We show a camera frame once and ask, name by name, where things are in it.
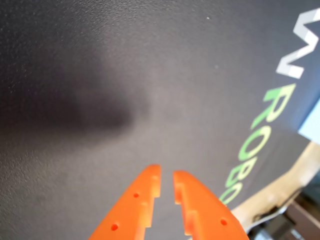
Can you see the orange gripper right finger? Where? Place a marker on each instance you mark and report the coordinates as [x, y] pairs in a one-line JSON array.
[[207, 220]]

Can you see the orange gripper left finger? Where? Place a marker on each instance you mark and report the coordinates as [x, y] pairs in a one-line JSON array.
[[130, 217]]

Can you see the white cardboard box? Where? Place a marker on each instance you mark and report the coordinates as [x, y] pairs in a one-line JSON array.
[[312, 125]]

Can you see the dark mat with WOWROBO print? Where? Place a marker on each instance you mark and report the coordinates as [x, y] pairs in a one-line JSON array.
[[75, 50]]

